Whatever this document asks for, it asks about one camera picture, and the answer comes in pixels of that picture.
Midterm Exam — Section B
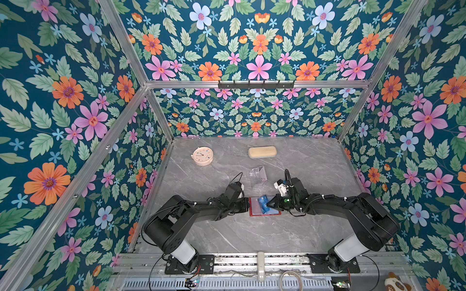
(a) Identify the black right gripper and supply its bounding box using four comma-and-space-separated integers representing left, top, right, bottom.
265, 194, 299, 211

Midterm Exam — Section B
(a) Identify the red leather card holder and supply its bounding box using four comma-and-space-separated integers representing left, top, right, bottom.
249, 196, 282, 217

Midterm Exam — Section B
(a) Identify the blue credit card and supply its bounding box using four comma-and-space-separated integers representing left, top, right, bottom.
257, 195, 270, 214

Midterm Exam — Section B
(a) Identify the clear acrylic card stand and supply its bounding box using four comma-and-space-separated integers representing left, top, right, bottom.
250, 166, 268, 187

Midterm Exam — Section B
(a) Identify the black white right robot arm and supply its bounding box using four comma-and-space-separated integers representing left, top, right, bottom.
266, 170, 400, 273

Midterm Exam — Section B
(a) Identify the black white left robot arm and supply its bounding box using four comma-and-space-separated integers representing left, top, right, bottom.
142, 181, 250, 274

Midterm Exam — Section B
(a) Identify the beige glasses case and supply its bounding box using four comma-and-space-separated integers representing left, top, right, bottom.
248, 146, 277, 159

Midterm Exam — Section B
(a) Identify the pink round alarm clock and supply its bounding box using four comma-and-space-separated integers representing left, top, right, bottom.
191, 147, 214, 167

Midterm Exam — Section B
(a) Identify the white vent grille strip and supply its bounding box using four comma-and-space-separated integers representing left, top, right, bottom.
121, 276, 334, 291

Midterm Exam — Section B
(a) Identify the black hook bar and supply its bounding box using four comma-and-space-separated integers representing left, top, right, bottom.
217, 80, 295, 90

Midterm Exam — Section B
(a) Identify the plush panda toy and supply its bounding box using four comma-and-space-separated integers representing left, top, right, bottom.
384, 272, 412, 291

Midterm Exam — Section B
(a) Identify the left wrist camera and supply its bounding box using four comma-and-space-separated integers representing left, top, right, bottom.
233, 181, 245, 199

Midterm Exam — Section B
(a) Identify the white rail clip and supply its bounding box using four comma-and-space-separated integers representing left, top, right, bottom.
257, 251, 266, 283

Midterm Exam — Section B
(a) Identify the coiled beige cable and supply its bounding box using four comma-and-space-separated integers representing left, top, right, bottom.
278, 270, 303, 291

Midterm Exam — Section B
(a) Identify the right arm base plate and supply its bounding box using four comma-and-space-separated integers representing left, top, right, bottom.
306, 253, 360, 274

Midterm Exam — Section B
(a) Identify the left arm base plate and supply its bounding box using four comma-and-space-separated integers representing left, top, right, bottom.
165, 254, 215, 275

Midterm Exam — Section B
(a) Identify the aluminium front rail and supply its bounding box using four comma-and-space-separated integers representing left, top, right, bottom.
114, 252, 415, 276

